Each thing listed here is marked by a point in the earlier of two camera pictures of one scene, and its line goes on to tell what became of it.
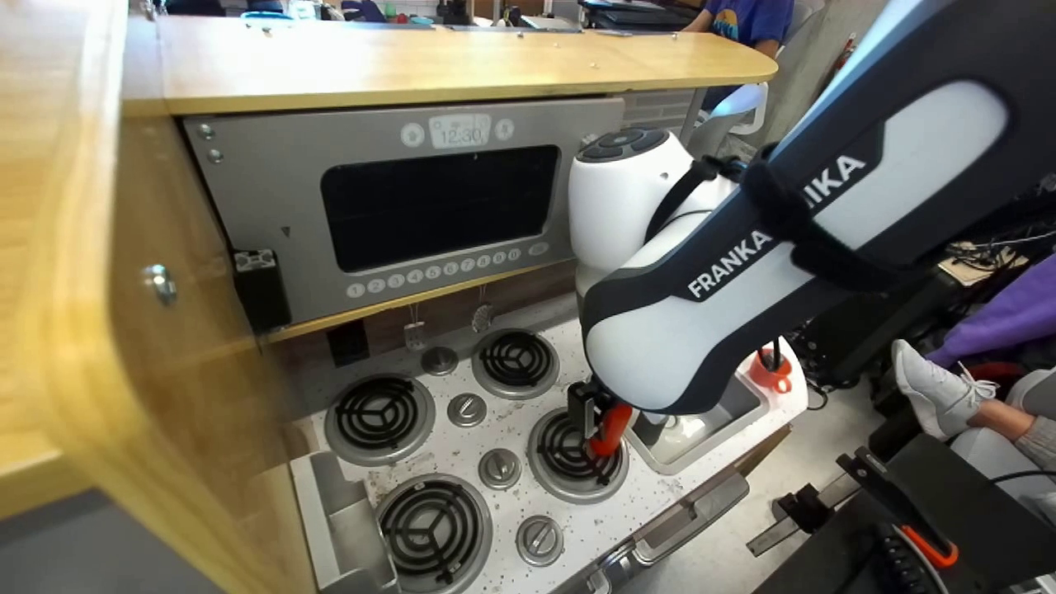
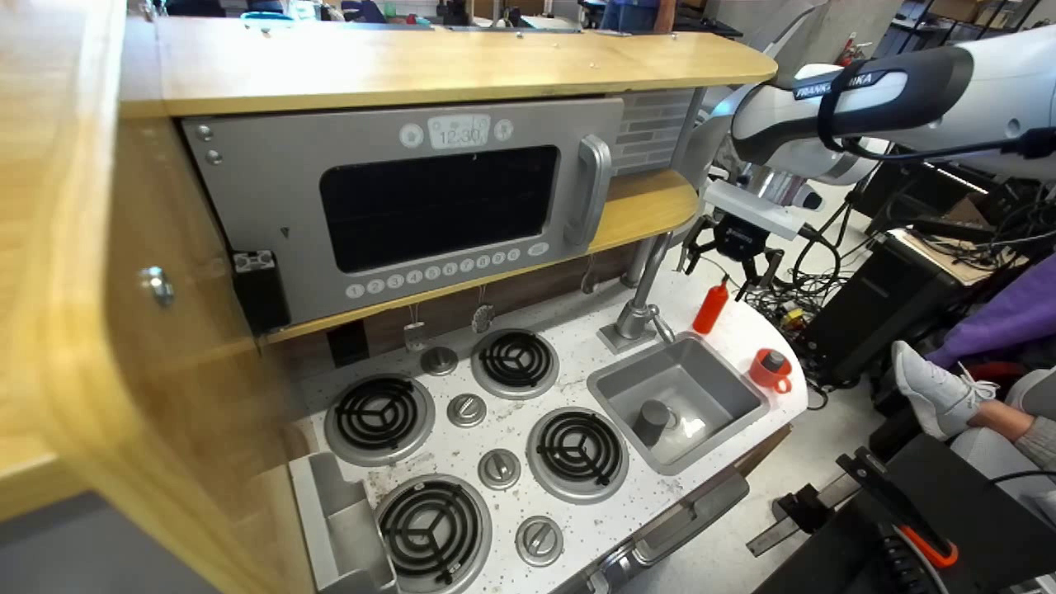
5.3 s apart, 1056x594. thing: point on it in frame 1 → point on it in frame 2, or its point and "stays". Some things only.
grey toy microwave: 379,201 stays
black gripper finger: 583,411 → 730,234
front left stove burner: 433,532 stays
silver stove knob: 435,360 stays
